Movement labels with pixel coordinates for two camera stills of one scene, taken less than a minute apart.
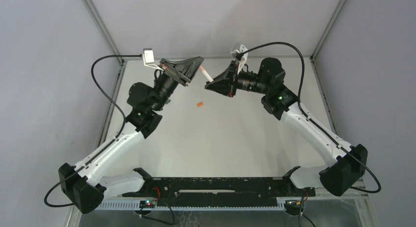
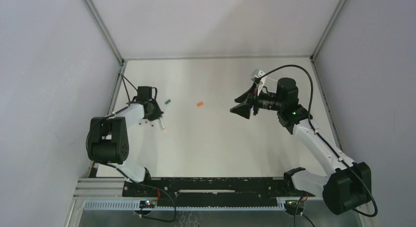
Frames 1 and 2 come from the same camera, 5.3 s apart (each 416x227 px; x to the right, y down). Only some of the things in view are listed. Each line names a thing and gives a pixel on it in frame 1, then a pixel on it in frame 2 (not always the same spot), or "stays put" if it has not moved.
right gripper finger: (222, 84) to (243, 109)
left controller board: (147, 204) stays put
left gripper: (174, 74) to (154, 114)
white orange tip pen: (207, 75) to (163, 128)
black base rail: (221, 192) stays put
